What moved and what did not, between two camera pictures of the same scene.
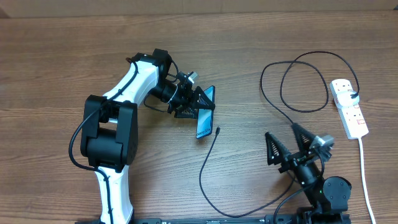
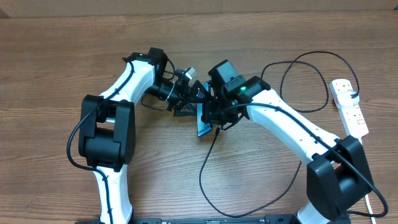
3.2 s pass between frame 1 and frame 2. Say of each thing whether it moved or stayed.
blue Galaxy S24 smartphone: stayed
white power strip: stayed
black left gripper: stayed
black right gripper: moved
